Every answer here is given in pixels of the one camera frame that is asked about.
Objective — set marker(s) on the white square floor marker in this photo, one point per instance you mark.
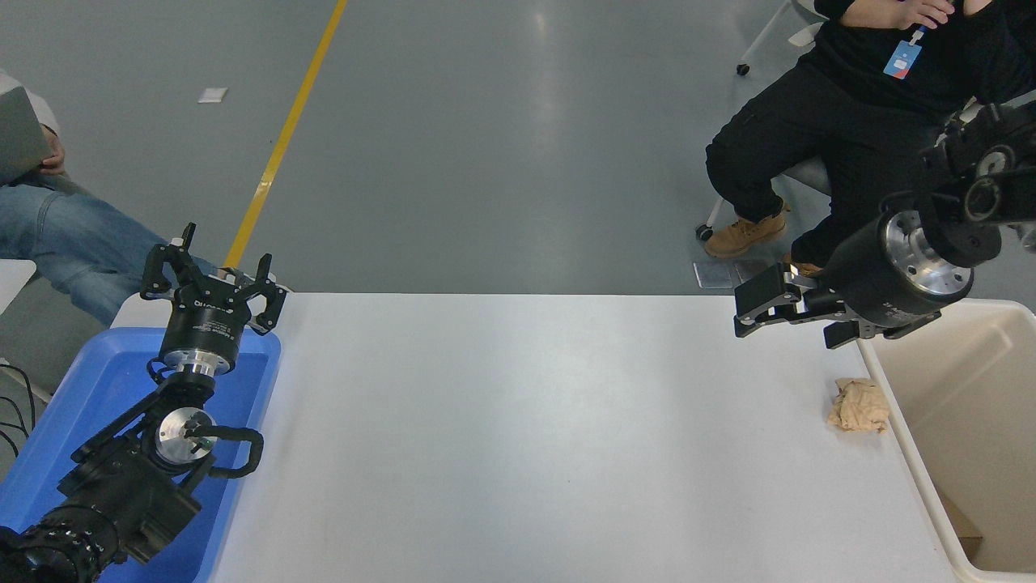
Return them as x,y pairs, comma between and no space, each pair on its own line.
212,95

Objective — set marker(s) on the small white table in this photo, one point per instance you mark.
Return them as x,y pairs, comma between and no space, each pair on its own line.
12,279

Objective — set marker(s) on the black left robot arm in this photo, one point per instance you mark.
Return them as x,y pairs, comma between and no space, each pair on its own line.
121,486

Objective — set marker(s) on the person's hand at laptop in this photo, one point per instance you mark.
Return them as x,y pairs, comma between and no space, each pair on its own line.
53,155

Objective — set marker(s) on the tan work boot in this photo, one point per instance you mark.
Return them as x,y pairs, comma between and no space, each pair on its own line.
805,267
745,235

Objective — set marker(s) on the tan paper ball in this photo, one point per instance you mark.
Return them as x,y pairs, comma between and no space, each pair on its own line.
859,405

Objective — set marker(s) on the person with blue badge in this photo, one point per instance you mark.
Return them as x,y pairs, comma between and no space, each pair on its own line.
809,121

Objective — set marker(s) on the metal floor plate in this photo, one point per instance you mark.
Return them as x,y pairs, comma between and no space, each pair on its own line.
712,275
749,267

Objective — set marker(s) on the badge person's hand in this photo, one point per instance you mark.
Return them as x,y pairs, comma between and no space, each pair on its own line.
923,12

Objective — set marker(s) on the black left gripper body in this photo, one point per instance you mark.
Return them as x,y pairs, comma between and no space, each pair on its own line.
206,324

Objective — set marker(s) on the white wheeled chair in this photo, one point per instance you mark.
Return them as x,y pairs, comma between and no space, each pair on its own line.
769,36

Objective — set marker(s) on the large pale plastic bin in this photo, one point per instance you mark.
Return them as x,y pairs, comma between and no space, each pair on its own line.
971,389

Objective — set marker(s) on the person with grey laptop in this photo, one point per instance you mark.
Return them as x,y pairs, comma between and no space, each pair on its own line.
73,235

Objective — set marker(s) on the grey laptop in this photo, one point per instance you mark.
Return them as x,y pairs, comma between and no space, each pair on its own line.
18,134

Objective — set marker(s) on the blue plastic tray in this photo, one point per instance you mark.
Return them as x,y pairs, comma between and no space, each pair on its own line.
97,389

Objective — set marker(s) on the blue id badge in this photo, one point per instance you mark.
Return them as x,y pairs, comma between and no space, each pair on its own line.
902,58

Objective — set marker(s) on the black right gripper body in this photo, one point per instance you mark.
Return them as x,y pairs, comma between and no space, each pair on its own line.
866,275

